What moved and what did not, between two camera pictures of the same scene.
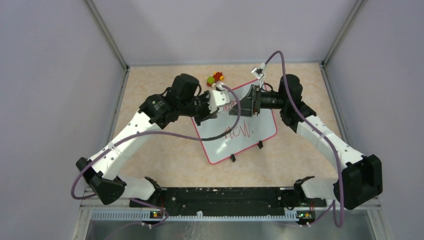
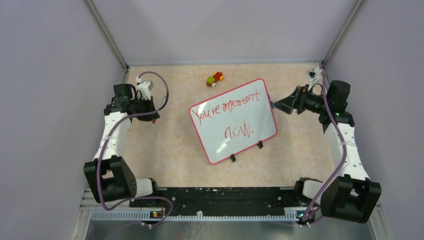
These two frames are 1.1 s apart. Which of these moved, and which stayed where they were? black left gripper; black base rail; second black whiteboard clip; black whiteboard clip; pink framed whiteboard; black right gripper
Moved: black left gripper; black right gripper
Stayed: black whiteboard clip; second black whiteboard clip; black base rail; pink framed whiteboard
